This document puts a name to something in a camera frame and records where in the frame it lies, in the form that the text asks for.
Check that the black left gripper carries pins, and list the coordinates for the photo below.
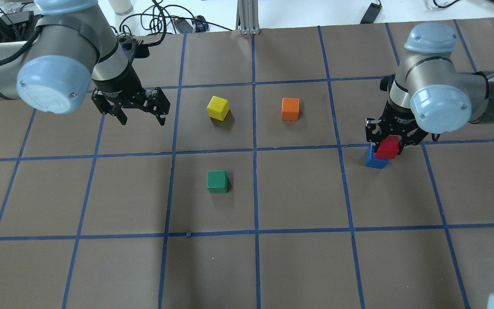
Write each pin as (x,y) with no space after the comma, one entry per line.
(117,79)

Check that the black power adapter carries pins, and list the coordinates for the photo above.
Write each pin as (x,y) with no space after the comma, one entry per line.
(371,13)
(182,25)

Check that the red wooden block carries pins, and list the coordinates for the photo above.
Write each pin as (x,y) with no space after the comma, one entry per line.
(388,148)

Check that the yellow wooden block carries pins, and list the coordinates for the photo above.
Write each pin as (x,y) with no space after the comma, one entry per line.
(218,108)

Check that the green wooden block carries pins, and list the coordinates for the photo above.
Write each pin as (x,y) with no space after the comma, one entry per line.
(217,182)

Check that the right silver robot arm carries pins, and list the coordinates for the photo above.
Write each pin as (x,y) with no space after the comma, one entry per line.
(427,95)

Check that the blue wooden block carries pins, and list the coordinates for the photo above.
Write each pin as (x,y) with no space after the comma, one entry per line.
(371,161)

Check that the aluminium frame post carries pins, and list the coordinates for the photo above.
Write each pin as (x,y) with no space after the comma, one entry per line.
(247,18)

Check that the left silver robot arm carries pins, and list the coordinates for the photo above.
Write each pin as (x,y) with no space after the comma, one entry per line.
(71,48)

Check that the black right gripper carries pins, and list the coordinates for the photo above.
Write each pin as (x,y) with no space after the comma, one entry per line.
(398,117)

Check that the orange wooden block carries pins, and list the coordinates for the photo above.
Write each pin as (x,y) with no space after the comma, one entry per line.
(290,109)

